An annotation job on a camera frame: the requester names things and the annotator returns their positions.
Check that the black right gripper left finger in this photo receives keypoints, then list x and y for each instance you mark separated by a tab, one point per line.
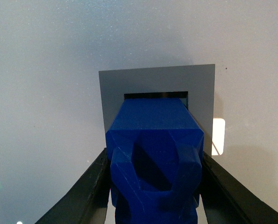
87	201

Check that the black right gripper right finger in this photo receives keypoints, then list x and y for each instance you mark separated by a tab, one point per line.
227	201

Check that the blue plastic part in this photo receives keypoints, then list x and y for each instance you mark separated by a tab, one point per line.
155	148

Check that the gray square base block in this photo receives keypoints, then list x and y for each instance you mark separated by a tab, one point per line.
197	80

